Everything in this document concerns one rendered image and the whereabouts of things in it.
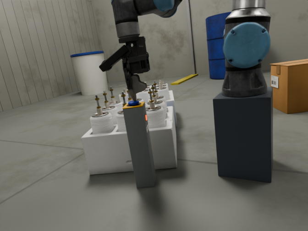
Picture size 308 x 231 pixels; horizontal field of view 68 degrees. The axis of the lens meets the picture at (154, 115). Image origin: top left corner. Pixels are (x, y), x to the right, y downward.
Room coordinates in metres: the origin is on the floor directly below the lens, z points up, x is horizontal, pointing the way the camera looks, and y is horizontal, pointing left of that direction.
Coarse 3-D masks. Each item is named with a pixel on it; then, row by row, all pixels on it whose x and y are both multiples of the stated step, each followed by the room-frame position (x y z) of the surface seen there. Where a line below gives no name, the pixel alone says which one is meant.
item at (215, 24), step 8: (216, 16) 3.21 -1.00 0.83; (224, 16) 3.16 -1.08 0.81; (208, 24) 3.35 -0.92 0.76; (216, 24) 3.22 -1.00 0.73; (224, 24) 3.16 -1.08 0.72; (208, 32) 3.37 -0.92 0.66; (216, 32) 3.22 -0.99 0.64; (208, 40) 3.39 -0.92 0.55; (216, 40) 3.23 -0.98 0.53; (208, 48) 3.42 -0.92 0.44; (216, 48) 3.23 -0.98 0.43; (208, 56) 3.48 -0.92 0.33; (216, 56) 3.24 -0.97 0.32; (224, 56) 3.17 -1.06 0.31; (216, 64) 3.25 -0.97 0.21; (224, 64) 3.17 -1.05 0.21; (216, 72) 3.26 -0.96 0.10; (224, 72) 3.17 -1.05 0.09
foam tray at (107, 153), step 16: (160, 128) 0.89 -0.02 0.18; (96, 144) 0.92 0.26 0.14; (112, 144) 0.91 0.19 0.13; (128, 144) 0.90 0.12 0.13; (160, 144) 0.88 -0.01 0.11; (96, 160) 0.92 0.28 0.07; (112, 160) 0.91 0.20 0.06; (128, 160) 0.91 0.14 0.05; (160, 160) 0.88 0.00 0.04; (176, 160) 0.92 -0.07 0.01
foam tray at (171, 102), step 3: (171, 90) 1.79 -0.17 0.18; (171, 93) 1.65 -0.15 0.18; (171, 96) 1.55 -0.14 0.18; (171, 99) 1.44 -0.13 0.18; (168, 102) 1.42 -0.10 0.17; (171, 102) 1.42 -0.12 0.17; (174, 102) 1.42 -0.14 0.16; (168, 105) 1.42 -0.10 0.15; (171, 105) 1.42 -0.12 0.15; (174, 105) 1.42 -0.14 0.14; (174, 108) 1.42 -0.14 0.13; (174, 111) 1.42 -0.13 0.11; (174, 114) 1.42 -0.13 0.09; (174, 117) 1.42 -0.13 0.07
